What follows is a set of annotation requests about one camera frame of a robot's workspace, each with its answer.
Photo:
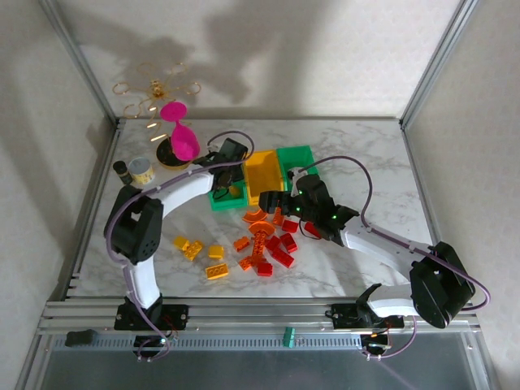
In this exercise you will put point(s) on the orange lego brick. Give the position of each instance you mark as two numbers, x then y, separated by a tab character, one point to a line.
278	218
245	263
241	243

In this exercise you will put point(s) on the long yellow lego plate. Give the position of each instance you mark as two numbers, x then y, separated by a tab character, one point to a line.
234	190

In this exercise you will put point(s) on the red lego brick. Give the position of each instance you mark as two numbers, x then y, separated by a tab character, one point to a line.
265	269
283	257
288	242
273	243
312	230
289	226

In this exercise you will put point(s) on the orange lego arch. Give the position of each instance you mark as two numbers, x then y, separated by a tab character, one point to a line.
254	217
262	228

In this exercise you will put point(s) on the long orange lego plate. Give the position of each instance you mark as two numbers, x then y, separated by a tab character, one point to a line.
258	248

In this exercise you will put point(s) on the yellow sloped lego brick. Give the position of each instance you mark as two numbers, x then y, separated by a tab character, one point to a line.
216	252

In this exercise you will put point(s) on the large yellow lego brick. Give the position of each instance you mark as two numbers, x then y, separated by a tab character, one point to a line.
216	271

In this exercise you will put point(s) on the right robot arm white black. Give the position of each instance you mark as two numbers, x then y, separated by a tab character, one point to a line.
378	243

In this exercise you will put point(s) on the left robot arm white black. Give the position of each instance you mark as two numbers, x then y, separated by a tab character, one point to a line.
183	191

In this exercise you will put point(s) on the green plastic bin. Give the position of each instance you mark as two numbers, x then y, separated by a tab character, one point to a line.
227	205
296	156

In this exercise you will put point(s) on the yellow plastic bin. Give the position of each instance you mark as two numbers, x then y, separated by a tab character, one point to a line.
262	174

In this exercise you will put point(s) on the pink wine glass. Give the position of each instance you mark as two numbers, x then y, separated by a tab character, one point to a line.
183	142

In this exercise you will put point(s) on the white yellow paper cup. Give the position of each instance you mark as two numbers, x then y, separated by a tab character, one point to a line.
142	172

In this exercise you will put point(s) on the small black bottle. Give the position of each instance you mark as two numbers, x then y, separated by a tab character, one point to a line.
122	172

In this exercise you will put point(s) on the green terminal block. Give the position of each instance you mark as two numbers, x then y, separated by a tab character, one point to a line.
290	337

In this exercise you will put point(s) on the small circuit board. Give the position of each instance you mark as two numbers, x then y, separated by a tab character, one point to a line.
375	344
152	344

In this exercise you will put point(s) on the grey metal panel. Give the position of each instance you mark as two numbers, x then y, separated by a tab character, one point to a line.
252	371

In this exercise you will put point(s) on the black clamp knob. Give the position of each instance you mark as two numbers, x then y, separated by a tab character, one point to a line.
81	337

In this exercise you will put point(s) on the aluminium frame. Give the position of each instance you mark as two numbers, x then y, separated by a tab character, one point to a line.
260	313

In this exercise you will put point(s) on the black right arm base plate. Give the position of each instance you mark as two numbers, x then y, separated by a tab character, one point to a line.
345	316

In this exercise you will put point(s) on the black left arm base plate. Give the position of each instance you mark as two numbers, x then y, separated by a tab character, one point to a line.
178	316

